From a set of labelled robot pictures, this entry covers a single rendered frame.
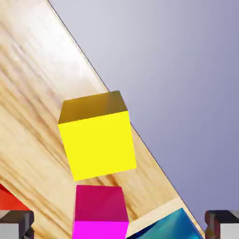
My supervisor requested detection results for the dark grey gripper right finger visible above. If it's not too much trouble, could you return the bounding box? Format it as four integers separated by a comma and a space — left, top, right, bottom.
204, 210, 239, 239

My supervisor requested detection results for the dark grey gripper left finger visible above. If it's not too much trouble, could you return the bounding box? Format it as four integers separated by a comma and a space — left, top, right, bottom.
0, 210, 35, 239

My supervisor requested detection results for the small magenta cube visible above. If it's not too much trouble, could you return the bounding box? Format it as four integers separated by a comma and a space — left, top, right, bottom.
72, 184, 129, 239

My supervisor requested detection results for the small yellow cube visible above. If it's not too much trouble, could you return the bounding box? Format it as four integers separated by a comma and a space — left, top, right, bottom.
57, 90, 137, 182

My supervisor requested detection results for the large red box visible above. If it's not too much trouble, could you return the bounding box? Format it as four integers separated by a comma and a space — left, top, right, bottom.
0, 183, 31, 211

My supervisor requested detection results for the large blue box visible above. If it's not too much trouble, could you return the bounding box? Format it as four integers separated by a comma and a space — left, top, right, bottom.
125, 207, 204, 239

